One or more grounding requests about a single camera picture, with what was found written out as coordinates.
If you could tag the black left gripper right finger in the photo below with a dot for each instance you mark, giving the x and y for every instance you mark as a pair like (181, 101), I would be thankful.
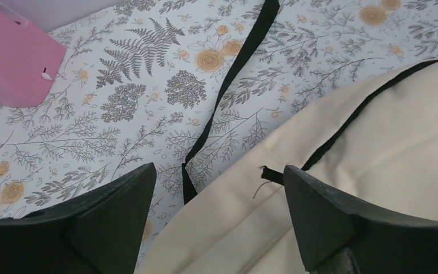
(340, 233)

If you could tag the beige canvas backpack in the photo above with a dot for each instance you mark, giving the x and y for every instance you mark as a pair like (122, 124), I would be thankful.
(355, 151)

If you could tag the pink plastic cone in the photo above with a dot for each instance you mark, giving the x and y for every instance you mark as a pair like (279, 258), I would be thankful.
(29, 60)

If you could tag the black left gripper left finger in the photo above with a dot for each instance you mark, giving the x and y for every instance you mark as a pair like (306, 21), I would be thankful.
(96, 232)

